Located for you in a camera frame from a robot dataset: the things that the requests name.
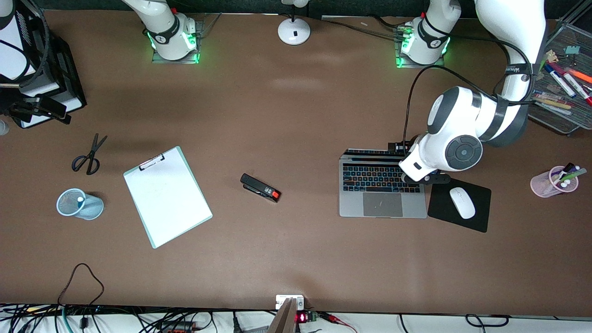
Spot grey laptop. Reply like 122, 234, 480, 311
339, 147, 428, 219

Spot black capped marker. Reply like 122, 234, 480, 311
555, 162, 575, 182

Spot white marker with red cap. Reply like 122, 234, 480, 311
561, 71, 592, 106

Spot black stacked paper tray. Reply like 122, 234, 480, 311
0, 7, 87, 129

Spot white paper stack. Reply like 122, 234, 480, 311
0, 18, 85, 129

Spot black mouse pad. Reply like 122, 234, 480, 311
427, 174, 492, 233

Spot white computer mouse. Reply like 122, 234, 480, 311
450, 187, 476, 220

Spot light blue mesh cup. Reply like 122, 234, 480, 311
56, 188, 105, 221

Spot white paper sheet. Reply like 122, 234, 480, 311
125, 148, 211, 246

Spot pink translucent pen cup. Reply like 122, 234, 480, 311
530, 166, 580, 198

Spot black stapler with red tip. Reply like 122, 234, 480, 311
240, 173, 282, 203

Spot white round lamp base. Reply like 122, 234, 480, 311
277, 0, 311, 46

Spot teal clipboard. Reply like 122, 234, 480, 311
123, 146, 213, 249

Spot yellow pencil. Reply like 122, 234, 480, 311
531, 96, 574, 111

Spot grey mesh desk tray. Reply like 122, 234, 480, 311
527, 0, 592, 136

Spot orange highlighter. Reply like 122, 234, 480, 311
567, 67, 592, 85

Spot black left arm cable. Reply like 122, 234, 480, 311
403, 13, 533, 147

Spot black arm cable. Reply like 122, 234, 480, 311
403, 13, 533, 147
0, 0, 50, 89

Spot black blue handled scissors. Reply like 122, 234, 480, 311
71, 133, 108, 176

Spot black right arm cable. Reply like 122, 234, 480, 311
0, 0, 50, 89

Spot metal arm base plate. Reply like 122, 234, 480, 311
395, 22, 446, 69
151, 19, 201, 64

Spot black cable bundle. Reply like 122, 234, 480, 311
321, 14, 413, 41

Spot thin black looped cable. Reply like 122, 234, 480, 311
57, 263, 105, 309

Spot red cable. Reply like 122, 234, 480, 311
318, 312, 358, 333

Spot black coiled cable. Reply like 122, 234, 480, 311
464, 314, 510, 328

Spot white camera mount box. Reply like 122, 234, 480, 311
276, 295, 305, 311

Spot grey camera post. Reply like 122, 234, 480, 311
267, 298, 297, 333

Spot black cable tangle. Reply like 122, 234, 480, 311
0, 303, 278, 333

